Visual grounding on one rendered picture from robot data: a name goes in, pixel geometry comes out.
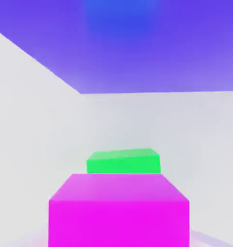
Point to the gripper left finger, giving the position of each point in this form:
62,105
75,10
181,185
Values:
42,242

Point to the small green cube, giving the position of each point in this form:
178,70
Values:
124,163

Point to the small magenta cube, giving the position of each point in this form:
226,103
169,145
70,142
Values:
119,218

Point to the large purple box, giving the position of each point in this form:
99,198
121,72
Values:
139,54

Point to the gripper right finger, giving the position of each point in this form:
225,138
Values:
200,240

